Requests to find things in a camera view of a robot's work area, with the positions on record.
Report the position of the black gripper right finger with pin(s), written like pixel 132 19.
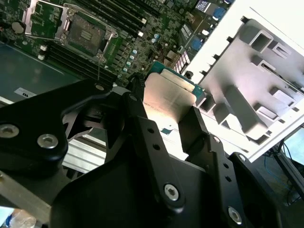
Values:
pixel 192 133

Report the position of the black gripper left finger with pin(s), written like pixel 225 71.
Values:
pixel 35 123

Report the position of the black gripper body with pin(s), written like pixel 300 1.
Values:
pixel 107 202

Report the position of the silver CPU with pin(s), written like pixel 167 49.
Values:
pixel 166 99

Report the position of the thin metal locking lever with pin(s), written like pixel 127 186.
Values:
pixel 98 69

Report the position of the metal socket cover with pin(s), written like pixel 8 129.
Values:
pixel 29 20

